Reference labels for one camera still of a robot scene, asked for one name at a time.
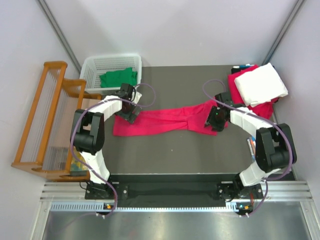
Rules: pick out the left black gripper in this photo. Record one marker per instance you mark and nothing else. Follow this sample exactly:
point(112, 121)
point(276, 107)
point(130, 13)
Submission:
point(129, 115)

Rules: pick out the white plastic laundry basket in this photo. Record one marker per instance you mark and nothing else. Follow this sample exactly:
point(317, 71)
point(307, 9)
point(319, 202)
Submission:
point(95, 66)

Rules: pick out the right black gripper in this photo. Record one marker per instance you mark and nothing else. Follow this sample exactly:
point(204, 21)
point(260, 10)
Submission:
point(216, 126)

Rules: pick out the pink t shirt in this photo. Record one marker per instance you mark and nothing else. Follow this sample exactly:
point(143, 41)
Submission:
point(264, 110)
point(154, 122)

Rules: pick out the folded pink t shirt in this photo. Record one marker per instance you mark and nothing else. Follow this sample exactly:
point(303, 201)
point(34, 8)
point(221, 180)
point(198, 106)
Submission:
point(264, 110)

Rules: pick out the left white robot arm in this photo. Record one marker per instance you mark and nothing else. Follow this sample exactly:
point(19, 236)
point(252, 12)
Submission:
point(87, 137)

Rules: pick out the folded dark t shirt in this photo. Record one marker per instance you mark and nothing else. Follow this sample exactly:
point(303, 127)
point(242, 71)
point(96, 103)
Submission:
point(238, 68)

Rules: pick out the brown cardboard sheet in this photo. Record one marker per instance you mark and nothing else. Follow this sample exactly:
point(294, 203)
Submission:
point(62, 134)

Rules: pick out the folded white t shirt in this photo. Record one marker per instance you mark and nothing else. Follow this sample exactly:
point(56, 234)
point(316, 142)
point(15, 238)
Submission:
point(260, 85)

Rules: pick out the wooden rack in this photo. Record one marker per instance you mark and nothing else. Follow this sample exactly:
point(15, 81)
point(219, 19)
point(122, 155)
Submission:
point(36, 154)

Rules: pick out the grey slotted cable duct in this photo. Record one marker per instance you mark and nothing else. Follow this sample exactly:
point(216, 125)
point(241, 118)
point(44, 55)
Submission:
point(107, 207)

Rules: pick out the bundle of marker pens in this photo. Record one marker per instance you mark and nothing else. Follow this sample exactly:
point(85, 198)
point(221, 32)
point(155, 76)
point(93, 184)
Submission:
point(252, 147)

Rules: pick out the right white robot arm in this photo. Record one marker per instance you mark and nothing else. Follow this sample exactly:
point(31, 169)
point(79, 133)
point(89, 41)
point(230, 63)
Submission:
point(274, 145)

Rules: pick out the green t shirt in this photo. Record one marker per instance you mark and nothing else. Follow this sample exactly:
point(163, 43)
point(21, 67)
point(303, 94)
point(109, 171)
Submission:
point(114, 79)

